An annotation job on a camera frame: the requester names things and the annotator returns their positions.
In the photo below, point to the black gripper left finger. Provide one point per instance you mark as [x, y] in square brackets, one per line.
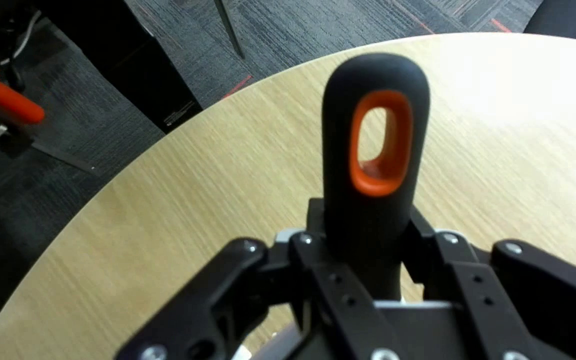
[208, 300]

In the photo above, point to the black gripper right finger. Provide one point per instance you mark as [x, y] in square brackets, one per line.
[535, 287]

